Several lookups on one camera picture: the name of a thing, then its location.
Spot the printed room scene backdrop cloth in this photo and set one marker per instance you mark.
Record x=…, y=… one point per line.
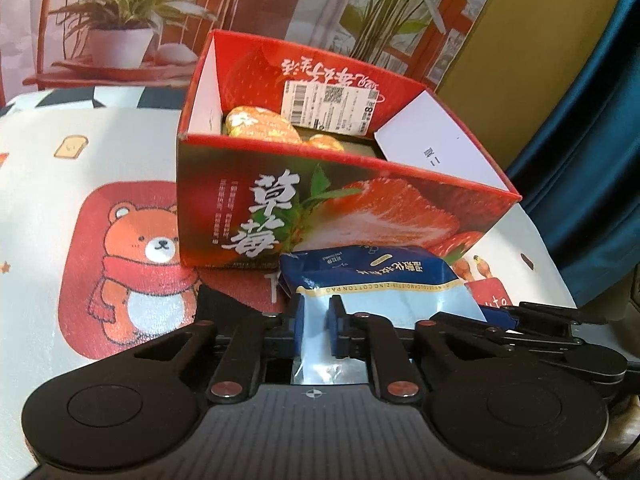
x=280, y=0

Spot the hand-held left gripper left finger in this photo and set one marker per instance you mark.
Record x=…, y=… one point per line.
x=302, y=327

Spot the bear print tablecloth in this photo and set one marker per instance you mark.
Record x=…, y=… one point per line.
x=50, y=210

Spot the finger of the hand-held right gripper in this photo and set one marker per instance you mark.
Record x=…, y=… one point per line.
x=525, y=337
x=502, y=317

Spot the blue cotton pad packet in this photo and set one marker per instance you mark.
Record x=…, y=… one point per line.
x=380, y=270

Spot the wooden panel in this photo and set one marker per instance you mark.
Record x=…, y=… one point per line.
x=525, y=35

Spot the orange foil snack packet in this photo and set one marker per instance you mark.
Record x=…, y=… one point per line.
x=325, y=143
x=260, y=125

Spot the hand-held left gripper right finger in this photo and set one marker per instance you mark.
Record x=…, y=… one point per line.
x=336, y=332

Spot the teal curtain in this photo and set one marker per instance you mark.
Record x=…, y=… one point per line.
x=590, y=160

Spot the red strawberry print cardboard box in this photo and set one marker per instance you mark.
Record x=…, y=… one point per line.
x=350, y=210

